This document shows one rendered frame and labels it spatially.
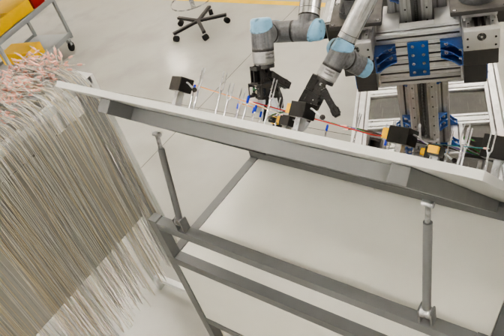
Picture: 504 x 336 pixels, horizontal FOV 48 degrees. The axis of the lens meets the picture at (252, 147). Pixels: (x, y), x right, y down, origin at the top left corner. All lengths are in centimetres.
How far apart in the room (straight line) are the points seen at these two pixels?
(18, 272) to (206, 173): 190
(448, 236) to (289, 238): 55
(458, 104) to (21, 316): 256
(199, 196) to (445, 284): 205
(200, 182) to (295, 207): 159
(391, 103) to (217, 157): 120
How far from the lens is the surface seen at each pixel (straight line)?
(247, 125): 122
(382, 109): 354
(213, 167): 377
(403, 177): 111
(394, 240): 201
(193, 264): 213
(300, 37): 196
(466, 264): 195
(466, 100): 356
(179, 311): 307
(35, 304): 222
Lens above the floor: 234
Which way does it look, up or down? 38 degrees down
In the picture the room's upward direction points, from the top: 18 degrees counter-clockwise
